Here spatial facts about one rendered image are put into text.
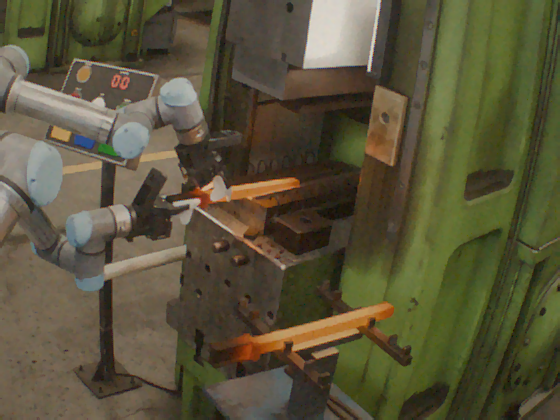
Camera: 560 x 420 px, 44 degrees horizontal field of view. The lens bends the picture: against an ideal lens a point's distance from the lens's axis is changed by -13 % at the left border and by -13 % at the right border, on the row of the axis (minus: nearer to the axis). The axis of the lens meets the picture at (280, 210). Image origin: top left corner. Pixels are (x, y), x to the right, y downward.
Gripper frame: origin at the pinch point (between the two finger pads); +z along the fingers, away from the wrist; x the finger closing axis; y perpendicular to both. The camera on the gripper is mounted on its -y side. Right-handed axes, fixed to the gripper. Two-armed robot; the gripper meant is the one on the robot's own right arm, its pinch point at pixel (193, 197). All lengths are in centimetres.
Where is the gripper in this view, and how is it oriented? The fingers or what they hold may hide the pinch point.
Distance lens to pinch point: 188.6
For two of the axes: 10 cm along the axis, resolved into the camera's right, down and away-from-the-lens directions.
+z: 7.4, -1.7, 6.5
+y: -1.5, 9.1, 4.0
